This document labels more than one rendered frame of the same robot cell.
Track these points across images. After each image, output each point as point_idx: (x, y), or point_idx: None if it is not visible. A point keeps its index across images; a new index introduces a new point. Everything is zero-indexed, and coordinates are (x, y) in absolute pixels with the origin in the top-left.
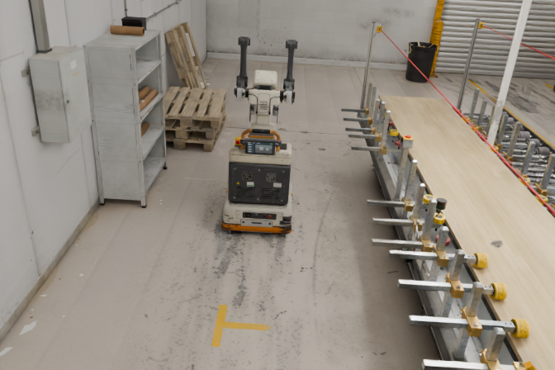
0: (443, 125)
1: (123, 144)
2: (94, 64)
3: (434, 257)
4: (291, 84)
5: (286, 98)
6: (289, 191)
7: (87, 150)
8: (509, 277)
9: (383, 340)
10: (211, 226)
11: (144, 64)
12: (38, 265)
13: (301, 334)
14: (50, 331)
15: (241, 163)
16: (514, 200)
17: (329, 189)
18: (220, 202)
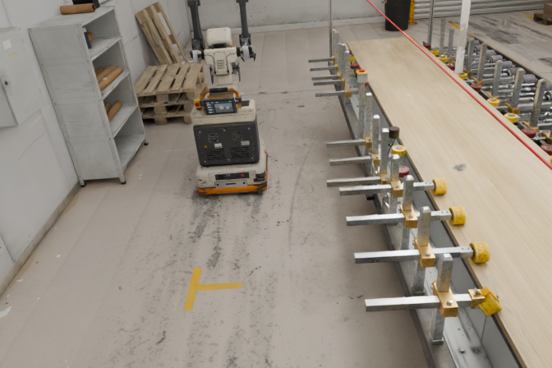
0: (410, 60)
1: (89, 123)
2: (43, 46)
3: (388, 189)
4: (247, 39)
5: (244, 54)
6: (262, 148)
7: (55, 134)
8: (472, 200)
9: (360, 283)
10: (188, 193)
11: (102, 42)
12: (11, 251)
13: (275, 287)
14: (24, 315)
15: (205, 126)
16: (481, 121)
17: (308, 143)
18: None
